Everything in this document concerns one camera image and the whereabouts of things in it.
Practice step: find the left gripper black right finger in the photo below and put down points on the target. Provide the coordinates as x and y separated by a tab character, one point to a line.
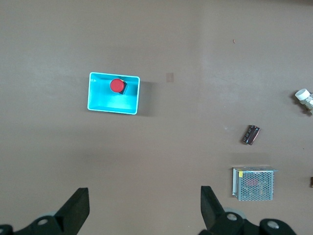
212	215

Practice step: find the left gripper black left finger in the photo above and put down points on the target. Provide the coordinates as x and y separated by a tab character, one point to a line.
73	215

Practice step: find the red push button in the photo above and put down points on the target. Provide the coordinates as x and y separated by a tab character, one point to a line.
116	85

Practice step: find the metal mesh power supply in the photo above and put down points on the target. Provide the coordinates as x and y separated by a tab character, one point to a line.
255	184

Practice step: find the dark brown cylindrical capacitor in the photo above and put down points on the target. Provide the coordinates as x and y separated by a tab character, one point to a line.
250	135

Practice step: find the cyan plastic bin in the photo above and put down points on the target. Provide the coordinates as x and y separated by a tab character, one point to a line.
115	102

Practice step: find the white-capped metal pipe fitting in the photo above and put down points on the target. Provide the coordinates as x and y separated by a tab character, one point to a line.
303	94

